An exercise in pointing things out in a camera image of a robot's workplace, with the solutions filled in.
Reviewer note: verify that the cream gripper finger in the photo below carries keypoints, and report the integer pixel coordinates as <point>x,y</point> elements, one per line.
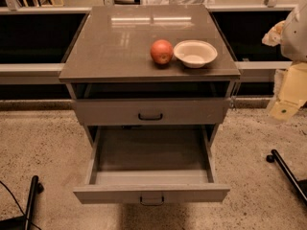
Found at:
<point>289,92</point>
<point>273,36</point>

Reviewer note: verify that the red apple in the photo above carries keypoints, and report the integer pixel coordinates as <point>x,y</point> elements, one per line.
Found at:
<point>161,51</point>

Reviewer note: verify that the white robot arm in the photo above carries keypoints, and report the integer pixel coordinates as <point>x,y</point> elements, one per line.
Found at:
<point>294,35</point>

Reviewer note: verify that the grey drawer cabinet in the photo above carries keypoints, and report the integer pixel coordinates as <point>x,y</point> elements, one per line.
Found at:
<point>111,58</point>

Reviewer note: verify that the open grey middle drawer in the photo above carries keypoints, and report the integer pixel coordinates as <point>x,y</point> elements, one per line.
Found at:
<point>151,166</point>

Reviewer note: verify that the closed grey upper drawer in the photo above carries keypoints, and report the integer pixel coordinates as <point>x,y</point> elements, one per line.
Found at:
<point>149,112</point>

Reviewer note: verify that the grey metal railing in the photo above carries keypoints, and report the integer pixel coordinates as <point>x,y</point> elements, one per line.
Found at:
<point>32,71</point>

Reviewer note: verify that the white paper bowl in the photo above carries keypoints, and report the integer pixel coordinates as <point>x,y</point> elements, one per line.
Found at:
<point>195,54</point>

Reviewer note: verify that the black stand leg right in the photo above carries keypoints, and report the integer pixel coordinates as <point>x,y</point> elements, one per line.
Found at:
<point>299,185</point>

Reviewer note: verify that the black stand leg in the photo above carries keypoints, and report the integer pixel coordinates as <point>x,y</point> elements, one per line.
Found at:
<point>299,185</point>
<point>25,220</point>

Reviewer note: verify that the black stand leg left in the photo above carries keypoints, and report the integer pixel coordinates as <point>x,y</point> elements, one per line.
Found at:
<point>25,220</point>

